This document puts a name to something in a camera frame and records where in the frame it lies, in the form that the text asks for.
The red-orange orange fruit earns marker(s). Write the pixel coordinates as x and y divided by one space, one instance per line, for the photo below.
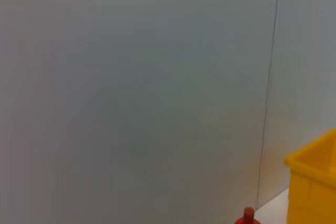
248 216

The yellow plastic bin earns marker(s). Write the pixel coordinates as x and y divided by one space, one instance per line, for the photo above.
315 182

